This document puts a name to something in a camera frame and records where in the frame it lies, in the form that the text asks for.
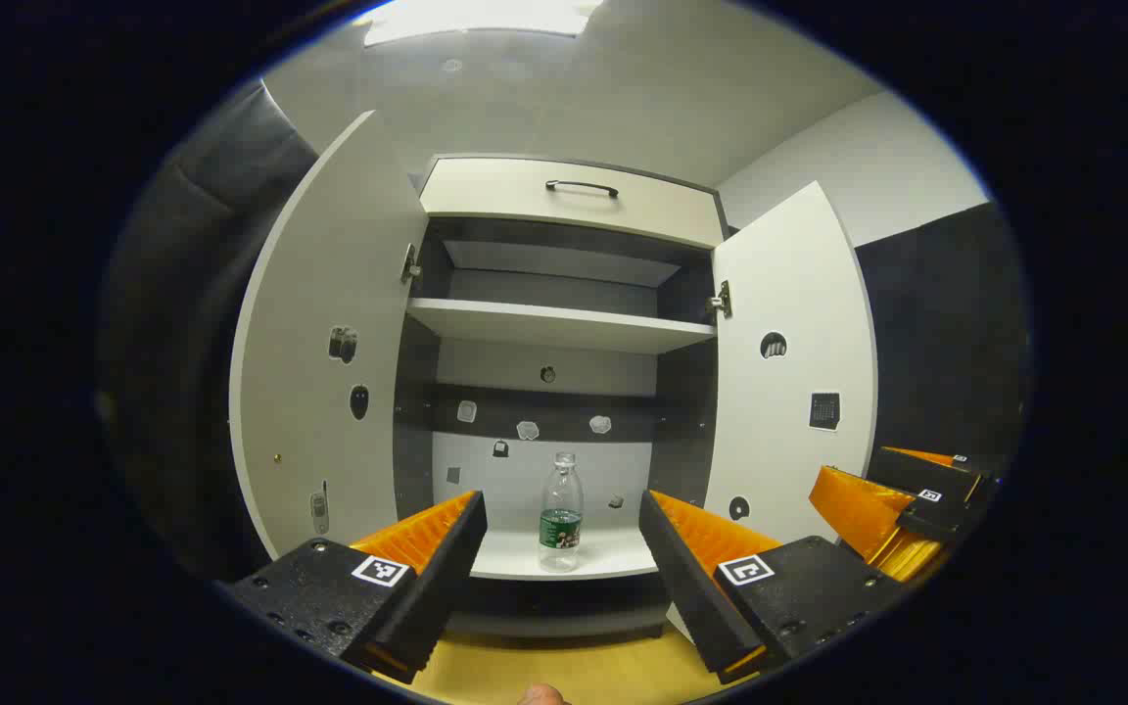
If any white door with earmuff sticker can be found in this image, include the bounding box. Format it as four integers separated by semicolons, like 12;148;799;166
667;181;880;642

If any black drawer handle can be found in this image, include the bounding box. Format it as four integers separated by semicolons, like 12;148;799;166
544;179;621;200

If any white and grey cabinet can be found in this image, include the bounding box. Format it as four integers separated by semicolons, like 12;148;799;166
393;152;731;642

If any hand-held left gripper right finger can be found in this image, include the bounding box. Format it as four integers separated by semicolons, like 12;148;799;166
638;490;903;686

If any ceiling light panel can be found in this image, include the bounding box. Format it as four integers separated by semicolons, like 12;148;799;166
363;0;606;48

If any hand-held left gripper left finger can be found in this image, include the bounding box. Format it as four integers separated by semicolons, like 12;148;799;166
221;490;489;686

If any clear plastic water bottle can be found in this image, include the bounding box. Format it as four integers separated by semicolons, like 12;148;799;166
538;451;586;573

